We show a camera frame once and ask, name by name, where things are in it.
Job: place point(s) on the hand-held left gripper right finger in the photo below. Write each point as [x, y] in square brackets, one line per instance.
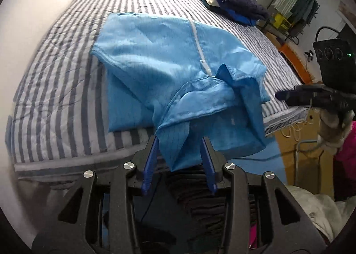
[208, 167]

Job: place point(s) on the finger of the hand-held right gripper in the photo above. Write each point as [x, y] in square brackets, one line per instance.
[311, 87]
[294, 98]

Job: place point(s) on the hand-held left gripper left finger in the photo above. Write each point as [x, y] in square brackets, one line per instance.
[148, 167]

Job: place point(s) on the light blue work jacket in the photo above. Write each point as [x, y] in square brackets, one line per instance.
[155, 56]

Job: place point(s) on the person's right forearm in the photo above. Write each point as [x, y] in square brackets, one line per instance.
[332, 126]

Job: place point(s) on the dark hanging clothes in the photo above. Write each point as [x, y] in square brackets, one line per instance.
[304, 6]

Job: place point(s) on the orange mat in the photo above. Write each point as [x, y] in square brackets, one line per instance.
[297, 61]

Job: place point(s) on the dark ribbed cloth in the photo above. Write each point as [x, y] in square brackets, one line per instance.
[200, 204]

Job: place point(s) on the black metal floor rack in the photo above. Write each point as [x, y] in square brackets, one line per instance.
[292, 29]

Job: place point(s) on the yellow box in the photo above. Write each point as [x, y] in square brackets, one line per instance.
[281, 21]

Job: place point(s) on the pink garment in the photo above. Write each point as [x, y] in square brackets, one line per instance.
[346, 159]

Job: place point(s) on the royal blue folded garment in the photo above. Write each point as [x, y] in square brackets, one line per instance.
[242, 18]

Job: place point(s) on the white cloth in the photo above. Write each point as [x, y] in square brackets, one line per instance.
[319, 209]

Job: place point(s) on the bed with striped sheet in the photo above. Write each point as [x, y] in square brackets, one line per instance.
[55, 89]

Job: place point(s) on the grey metal frame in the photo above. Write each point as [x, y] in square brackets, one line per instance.
[297, 165]

